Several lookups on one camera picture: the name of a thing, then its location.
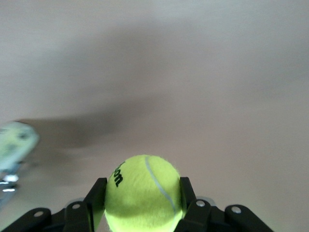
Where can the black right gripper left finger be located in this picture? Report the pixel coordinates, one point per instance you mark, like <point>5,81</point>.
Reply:
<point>79,217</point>

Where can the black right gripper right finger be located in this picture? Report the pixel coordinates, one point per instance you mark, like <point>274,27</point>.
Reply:
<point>205,220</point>

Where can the yellow-green tennis ball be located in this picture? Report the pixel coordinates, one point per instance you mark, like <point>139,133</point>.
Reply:
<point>142,198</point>

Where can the clear tennis ball can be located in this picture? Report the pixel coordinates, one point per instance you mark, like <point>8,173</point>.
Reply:
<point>14,145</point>

